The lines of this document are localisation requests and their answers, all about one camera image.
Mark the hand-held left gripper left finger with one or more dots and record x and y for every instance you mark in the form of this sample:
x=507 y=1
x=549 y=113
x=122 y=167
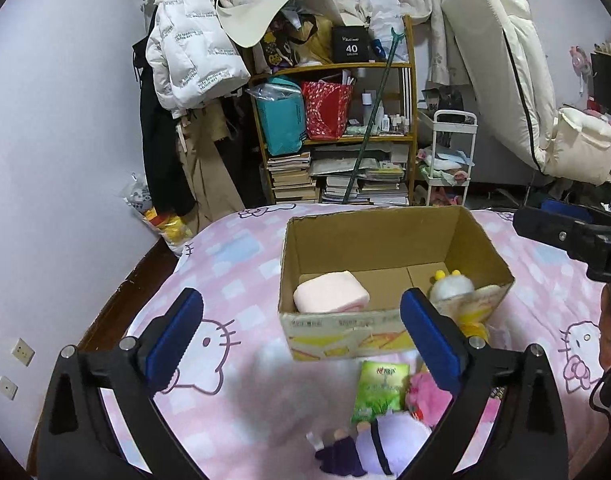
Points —
x=173 y=340

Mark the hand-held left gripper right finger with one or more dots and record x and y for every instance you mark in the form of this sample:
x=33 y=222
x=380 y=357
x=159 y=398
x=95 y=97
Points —
x=430 y=340

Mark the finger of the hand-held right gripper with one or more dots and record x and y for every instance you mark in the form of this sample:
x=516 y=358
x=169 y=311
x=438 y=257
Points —
x=550 y=232
x=560 y=207

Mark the pink plush toy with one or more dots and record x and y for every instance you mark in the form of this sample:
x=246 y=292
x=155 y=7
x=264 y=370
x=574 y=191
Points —
x=425 y=400

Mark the green tissue packet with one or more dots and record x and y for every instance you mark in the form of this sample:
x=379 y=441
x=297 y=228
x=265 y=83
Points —
x=380 y=390

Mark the cardboard box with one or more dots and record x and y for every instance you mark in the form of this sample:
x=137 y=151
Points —
x=345 y=332

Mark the purple plush doll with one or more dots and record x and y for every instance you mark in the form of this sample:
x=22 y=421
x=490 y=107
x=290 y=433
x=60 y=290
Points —
x=380 y=440

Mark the pink soft cushion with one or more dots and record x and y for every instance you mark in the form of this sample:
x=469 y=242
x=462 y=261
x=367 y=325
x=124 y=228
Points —
x=330 y=292

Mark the white and yellow plush toy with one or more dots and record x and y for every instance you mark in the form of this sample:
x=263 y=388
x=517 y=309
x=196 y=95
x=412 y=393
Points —
x=450 y=290

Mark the pink cartoon printed blanket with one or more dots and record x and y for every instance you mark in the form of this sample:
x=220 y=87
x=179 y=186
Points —
x=245 y=270

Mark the plastic bag of toys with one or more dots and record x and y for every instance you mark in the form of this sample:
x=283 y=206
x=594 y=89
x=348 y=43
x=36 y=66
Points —
x=165 y=225

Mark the white rolling cart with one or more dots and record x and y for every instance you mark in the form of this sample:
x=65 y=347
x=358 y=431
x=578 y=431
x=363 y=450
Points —
x=453 y=160

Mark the black monitor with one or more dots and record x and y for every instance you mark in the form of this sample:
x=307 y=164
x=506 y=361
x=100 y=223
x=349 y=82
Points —
x=610 y=85

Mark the small pink fan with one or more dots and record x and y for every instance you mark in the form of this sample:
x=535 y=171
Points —
x=580 y=62

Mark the cream padded lounge chair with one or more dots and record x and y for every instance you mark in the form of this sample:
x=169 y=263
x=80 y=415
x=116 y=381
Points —
x=500 y=50

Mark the beige coat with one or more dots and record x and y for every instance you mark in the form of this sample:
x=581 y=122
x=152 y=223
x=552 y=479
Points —
x=210 y=175

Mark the pile of papers and magazines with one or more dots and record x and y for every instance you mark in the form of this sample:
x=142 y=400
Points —
x=365 y=175

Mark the black coat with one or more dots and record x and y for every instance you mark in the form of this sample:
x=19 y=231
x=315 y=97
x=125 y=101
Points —
x=158 y=150

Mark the group of small bottles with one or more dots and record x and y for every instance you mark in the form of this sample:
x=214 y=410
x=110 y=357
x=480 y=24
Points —
x=390 y=120

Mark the stack of old books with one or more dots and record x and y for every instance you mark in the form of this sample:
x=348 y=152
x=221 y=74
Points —
x=290 y=180

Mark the green pole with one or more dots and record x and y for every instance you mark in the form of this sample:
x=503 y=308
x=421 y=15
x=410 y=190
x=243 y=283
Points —
x=373 y=120

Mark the teal bag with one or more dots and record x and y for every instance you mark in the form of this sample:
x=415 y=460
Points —
x=283 y=125

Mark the red gift bag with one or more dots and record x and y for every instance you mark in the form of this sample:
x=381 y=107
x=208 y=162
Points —
x=328 y=110

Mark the white plastic bag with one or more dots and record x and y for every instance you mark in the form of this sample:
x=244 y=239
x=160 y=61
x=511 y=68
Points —
x=385 y=15

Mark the black box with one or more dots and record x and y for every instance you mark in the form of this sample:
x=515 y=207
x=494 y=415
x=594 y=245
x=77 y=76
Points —
x=350 y=45

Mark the wooden shelf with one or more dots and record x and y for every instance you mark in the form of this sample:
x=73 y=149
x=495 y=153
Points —
x=335 y=66

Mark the white puffer jacket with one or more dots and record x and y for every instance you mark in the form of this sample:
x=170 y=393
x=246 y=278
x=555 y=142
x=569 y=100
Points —
x=195 y=45

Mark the yellow bag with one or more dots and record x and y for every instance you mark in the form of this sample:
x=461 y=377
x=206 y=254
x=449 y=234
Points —
x=310 y=40

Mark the black patterned bag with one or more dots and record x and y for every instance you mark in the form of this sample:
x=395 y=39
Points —
x=275 y=52

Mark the cream floppy sheet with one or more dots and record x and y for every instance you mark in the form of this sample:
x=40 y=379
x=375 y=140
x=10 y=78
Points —
x=255 y=17

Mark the wooden bed frame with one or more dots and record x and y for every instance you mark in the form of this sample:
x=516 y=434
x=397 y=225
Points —
x=130 y=290

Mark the white wall socket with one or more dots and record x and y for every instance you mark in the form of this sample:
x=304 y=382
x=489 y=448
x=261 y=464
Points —
x=22 y=351
x=7 y=388

